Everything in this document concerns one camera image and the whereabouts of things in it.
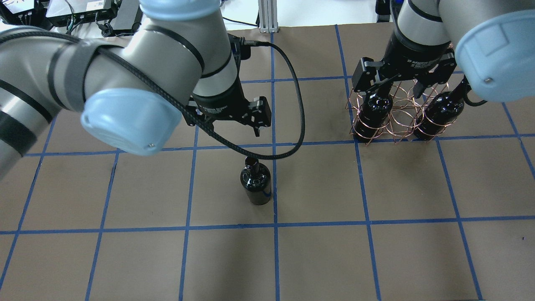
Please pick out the dark bottle in rack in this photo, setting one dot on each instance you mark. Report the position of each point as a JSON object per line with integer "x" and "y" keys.
{"x": 374, "y": 110}
{"x": 441, "y": 111}

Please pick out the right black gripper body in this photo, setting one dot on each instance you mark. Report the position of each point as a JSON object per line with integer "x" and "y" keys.
{"x": 411, "y": 56}

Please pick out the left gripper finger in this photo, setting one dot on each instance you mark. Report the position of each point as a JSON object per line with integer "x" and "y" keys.
{"x": 256, "y": 129}

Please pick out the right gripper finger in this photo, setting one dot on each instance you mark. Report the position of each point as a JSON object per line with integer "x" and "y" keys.
{"x": 427, "y": 80}
{"x": 366, "y": 87}

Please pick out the aluminium frame post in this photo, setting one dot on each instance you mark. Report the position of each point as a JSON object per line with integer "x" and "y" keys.
{"x": 268, "y": 19}

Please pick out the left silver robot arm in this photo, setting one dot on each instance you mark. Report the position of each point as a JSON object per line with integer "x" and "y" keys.
{"x": 182, "y": 63}

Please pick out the copper wire wine rack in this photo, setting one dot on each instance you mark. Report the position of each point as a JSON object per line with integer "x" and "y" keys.
{"x": 401, "y": 121}

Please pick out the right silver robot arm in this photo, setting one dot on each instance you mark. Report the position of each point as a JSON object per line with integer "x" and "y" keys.
{"x": 491, "y": 41}

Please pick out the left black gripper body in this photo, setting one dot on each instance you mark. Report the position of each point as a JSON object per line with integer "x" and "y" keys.
{"x": 220, "y": 104}

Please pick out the dark glass wine bottle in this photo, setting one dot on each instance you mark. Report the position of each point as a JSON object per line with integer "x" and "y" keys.
{"x": 255, "y": 178}

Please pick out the black power brick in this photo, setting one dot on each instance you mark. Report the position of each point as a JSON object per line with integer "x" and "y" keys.
{"x": 128, "y": 19}

